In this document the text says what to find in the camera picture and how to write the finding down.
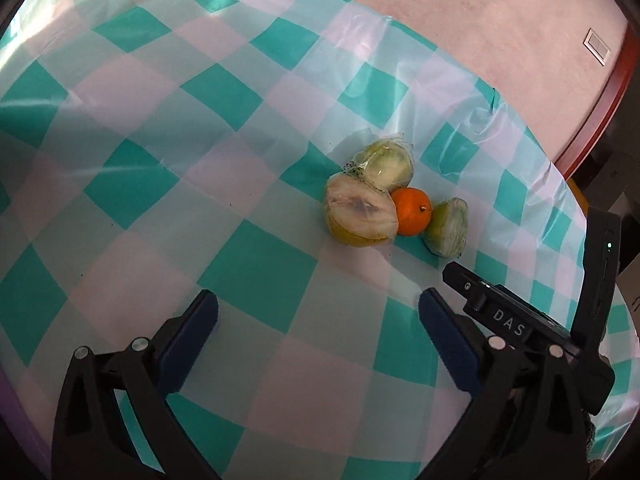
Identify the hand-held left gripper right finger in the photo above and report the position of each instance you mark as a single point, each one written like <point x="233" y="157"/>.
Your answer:
<point x="450" y="337"/>

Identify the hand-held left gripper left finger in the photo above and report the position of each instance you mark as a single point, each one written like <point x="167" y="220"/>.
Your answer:
<point x="187" y="337"/>

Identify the wrapped green fruit half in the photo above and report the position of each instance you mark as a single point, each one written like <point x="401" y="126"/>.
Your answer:
<point x="387" y="167"/>
<point x="447" y="227"/>

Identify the large orange mandarin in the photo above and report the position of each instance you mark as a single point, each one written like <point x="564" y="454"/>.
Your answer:
<point x="412" y="212"/>

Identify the wrapped yellow cut fruit half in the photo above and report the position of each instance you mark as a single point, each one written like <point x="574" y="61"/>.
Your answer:
<point x="360" y="212"/>

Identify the teal white checkered tablecloth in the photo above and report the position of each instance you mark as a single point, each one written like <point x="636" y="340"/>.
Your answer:
<point x="200" y="160"/>

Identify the red-brown door frame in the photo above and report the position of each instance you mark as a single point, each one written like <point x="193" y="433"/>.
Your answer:
<point x="605" y="110"/>

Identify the white wall switch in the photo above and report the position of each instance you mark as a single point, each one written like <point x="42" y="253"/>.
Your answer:
<point x="597" y="46"/>

